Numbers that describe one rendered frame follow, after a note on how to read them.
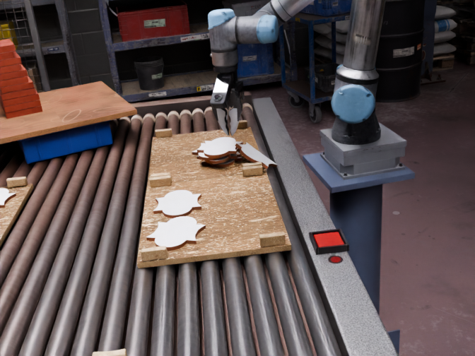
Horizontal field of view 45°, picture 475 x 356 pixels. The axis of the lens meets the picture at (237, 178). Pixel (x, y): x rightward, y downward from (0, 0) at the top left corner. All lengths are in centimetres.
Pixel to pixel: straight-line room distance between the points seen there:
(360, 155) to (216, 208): 50
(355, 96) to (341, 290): 59
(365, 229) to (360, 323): 80
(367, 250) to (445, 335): 74
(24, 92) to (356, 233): 125
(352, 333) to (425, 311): 158
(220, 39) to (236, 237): 58
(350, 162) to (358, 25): 42
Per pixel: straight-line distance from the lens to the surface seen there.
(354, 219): 186
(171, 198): 154
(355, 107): 159
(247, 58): 583
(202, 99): 236
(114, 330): 116
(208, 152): 170
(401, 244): 310
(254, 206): 147
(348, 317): 113
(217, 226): 140
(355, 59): 157
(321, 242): 132
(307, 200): 154
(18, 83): 216
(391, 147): 178
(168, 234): 137
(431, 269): 293
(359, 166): 176
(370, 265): 197
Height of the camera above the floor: 162
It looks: 25 degrees down
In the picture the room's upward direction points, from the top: 5 degrees counter-clockwise
